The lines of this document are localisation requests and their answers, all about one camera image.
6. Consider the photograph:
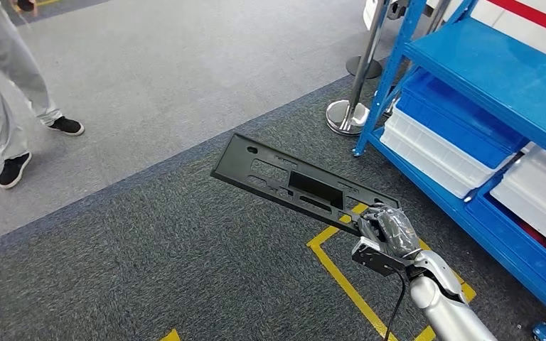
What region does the black plastic plate part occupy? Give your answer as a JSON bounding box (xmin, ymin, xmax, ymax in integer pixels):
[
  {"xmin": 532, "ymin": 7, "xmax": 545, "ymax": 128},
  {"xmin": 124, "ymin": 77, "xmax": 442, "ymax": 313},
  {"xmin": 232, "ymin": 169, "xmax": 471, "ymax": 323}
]
[{"xmin": 210, "ymin": 133, "xmax": 401, "ymax": 237}]

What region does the blue metal shelf rack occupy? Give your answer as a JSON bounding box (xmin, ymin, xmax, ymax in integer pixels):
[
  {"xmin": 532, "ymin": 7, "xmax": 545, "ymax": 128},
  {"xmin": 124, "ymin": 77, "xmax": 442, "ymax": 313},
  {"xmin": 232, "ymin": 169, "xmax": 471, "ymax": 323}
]
[{"xmin": 352, "ymin": 0, "xmax": 546, "ymax": 341}]

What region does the chrome stanchion with round base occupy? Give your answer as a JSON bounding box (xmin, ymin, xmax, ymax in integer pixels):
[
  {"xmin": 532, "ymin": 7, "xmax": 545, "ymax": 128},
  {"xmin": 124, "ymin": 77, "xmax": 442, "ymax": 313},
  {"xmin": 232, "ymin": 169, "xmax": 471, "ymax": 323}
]
[{"xmin": 326, "ymin": 0, "xmax": 387, "ymax": 137}]

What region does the yellow floor tape square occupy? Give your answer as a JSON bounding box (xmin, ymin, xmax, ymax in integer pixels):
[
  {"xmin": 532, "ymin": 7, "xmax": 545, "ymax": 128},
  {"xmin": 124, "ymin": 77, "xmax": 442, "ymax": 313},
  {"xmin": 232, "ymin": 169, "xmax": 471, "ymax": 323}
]
[{"xmin": 306, "ymin": 202, "xmax": 477, "ymax": 341}]

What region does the blue plastic crate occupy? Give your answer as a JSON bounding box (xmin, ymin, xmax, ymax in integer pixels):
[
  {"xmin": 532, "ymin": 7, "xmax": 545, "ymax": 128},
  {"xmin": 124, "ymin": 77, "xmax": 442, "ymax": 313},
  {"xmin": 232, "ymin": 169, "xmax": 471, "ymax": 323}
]
[
  {"xmin": 466, "ymin": 185, "xmax": 546, "ymax": 302},
  {"xmin": 395, "ymin": 67, "xmax": 528, "ymax": 171}
]

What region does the person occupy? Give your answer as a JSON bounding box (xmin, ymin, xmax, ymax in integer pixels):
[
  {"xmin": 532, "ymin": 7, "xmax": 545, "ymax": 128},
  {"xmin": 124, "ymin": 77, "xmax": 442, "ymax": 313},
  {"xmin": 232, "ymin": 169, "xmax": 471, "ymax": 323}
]
[{"xmin": 0, "ymin": 0, "xmax": 85, "ymax": 190}]

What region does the white car with red stripe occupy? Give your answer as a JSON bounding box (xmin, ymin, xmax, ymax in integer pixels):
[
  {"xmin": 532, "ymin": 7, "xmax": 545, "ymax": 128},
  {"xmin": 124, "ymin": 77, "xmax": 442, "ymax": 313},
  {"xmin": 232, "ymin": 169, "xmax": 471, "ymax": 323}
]
[{"xmin": 362, "ymin": 0, "xmax": 546, "ymax": 69}]

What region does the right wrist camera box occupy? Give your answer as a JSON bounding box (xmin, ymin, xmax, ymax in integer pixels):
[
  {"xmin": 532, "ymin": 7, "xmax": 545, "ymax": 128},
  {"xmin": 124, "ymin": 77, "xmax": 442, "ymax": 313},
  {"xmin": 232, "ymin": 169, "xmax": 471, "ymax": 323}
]
[{"xmin": 350, "ymin": 237, "xmax": 417, "ymax": 278}]

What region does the black cable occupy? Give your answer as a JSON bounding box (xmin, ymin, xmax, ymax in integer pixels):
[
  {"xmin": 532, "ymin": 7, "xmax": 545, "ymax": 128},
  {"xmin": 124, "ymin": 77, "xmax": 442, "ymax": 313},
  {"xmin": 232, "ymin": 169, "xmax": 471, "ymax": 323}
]
[{"xmin": 383, "ymin": 270, "xmax": 408, "ymax": 341}]

